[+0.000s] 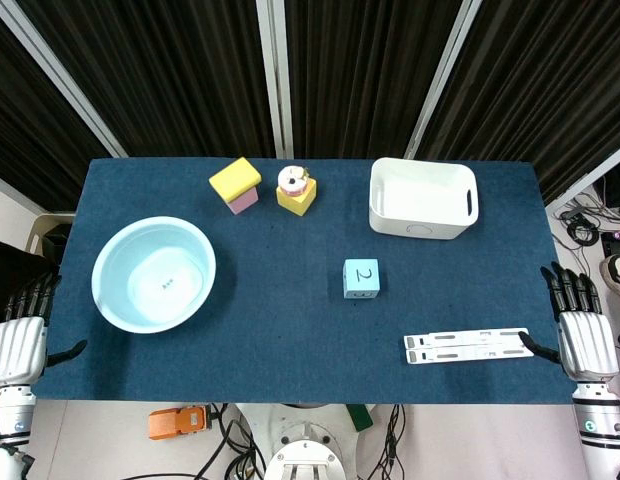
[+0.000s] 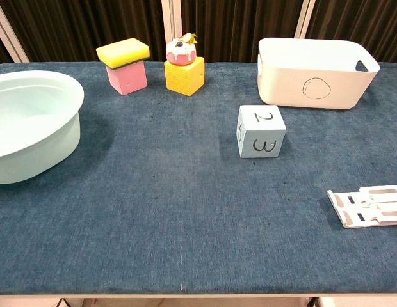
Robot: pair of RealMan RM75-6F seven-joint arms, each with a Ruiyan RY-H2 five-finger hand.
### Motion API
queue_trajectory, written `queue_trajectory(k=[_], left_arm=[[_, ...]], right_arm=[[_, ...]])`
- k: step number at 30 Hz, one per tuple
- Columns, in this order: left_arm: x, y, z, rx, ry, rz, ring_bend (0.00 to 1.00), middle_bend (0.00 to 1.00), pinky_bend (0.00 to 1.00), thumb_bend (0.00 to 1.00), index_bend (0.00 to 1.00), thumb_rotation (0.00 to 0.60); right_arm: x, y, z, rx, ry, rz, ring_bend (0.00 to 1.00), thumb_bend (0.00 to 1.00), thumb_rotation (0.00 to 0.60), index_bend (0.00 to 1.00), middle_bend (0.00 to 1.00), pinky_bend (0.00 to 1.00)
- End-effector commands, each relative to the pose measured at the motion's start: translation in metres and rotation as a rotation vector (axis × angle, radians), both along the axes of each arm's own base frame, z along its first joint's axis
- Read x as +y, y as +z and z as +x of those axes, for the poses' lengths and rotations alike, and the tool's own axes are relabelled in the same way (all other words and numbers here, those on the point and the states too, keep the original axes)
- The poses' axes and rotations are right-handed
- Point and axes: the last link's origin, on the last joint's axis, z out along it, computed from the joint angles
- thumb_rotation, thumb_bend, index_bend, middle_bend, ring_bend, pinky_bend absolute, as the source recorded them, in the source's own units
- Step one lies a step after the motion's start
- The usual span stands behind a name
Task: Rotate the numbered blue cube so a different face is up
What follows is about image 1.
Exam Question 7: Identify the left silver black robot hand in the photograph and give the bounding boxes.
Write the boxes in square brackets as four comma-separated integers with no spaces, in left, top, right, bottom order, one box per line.
[0,272,89,386]

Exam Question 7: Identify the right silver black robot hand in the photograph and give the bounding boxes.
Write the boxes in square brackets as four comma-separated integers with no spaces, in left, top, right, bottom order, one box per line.
[518,260,620,384]

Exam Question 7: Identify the light blue numbered cube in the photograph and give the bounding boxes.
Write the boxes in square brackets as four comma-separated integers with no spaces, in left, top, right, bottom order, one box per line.
[342,258,381,300]

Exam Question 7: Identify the white black sneaker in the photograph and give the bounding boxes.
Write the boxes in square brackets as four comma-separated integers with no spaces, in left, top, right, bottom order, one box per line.
[599,253,620,309]

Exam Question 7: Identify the beige plastic bin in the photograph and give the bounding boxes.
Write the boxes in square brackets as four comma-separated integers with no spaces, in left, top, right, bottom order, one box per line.
[27,212,76,256]

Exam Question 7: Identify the white folding stand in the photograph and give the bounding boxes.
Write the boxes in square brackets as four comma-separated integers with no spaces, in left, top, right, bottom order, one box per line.
[403,327,535,366]

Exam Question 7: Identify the light blue plastic basin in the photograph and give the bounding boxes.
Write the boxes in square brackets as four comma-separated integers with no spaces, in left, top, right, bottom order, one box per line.
[91,215,217,335]

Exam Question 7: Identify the orange device on floor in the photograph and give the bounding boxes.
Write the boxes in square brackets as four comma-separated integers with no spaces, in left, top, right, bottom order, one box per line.
[148,405,213,441]

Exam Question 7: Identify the white plastic basket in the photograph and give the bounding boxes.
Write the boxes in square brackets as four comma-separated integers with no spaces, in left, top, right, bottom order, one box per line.
[368,157,480,241]

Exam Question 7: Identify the pink foam block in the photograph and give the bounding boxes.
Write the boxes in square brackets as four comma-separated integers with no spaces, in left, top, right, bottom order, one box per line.
[226,185,260,216]

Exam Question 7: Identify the dark blue table cloth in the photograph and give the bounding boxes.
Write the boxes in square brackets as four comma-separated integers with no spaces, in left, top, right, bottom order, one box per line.
[33,157,591,405]

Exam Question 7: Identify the yellow rectangular foam block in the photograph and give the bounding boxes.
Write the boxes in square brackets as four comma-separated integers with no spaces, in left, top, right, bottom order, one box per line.
[208,156,263,203]

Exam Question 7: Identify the white robot torso base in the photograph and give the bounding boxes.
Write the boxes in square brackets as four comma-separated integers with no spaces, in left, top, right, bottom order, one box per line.
[234,402,376,480]

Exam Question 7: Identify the yellow triangular foam block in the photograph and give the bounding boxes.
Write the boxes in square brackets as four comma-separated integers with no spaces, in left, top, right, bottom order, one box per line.
[275,177,318,217]

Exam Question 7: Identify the pink toy donut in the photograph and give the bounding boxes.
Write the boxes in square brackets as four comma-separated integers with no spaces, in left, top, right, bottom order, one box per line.
[277,165,310,197]

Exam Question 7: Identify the black pleated curtain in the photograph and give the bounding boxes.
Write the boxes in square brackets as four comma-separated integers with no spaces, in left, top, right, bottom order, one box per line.
[0,0,620,211]

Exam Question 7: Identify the tangled black cables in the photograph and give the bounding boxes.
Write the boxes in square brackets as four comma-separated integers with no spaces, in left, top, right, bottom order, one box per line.
[554,192,620,247]

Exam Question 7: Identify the grey metal frame post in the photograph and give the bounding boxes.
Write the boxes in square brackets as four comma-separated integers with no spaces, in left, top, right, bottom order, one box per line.
[403,0,484,160]
[0,0,129,159]
[256,0,295,160]
[544,139,620,215]

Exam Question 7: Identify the black floor cable bundle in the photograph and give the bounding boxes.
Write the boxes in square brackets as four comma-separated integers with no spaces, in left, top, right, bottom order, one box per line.
[194,403,267,480]
[367,403,406,480]

